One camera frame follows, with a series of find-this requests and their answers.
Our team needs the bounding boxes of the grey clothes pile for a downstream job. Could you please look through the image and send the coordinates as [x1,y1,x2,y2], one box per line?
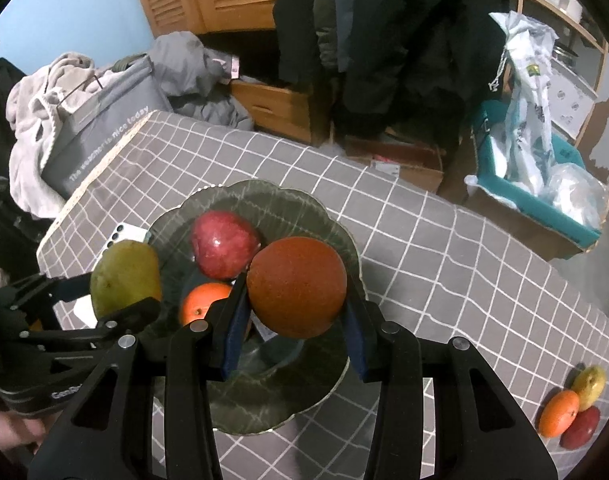
[147,32,254,130]

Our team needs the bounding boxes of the person left hand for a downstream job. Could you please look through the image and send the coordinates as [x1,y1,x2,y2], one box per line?
[0,411,60,457]

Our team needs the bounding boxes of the clear plastic bag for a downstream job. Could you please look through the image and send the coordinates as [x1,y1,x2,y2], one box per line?
[541,162,609,230]

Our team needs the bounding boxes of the white patterned drawer box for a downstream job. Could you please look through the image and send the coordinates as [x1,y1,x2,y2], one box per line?
[549,58,597,140]

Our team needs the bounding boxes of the white smartphone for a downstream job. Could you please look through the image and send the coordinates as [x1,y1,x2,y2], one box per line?
[72,222,148,328]

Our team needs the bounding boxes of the wooden drawer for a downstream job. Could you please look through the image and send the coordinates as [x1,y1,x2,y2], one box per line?
[231,80,331,146]

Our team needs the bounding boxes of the beige towel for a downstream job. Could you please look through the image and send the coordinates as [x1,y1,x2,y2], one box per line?
[6,52,119,219]

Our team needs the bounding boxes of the steel pot lower shelf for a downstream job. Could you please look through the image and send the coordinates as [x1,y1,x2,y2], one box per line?
[552,41,578,70]

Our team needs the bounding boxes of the dark green glass plate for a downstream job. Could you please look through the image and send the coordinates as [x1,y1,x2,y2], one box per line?
[148,180,362,436]

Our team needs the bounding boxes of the teal plastic basket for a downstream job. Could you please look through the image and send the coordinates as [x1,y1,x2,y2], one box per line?
[471,98,603,252]

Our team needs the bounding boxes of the black hanging coat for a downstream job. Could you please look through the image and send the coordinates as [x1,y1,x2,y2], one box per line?
[273,0,510,148]

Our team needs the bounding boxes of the wooden shelf rack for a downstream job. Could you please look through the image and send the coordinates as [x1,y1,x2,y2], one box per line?
[511,0,609,148]

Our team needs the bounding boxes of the grey text storage bag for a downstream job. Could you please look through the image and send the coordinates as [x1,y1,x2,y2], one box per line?
[42,55,172,200]

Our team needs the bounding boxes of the grey checked tablecloth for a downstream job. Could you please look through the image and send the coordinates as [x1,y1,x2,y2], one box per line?
[36,109,609,480]

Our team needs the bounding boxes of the cardboard box under basket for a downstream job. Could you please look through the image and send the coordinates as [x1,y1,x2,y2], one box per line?
[438,128,582,261]

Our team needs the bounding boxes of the large orange with stem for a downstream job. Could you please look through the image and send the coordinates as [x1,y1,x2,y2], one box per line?
[538,389,580,438]

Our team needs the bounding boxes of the red apple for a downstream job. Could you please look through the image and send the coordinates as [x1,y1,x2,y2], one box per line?
[190,210,262,281]
[559,406,601,451]

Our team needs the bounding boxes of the yellow pear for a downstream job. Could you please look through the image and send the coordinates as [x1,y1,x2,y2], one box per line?
[571,365,607,412]
[90,240,162,320]

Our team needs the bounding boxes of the small tangerine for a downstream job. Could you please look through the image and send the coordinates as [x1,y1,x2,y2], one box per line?
[246,236,348,339]

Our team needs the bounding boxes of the white printed plastic bag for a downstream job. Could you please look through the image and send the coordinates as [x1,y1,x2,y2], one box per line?
[489,11,557,196]

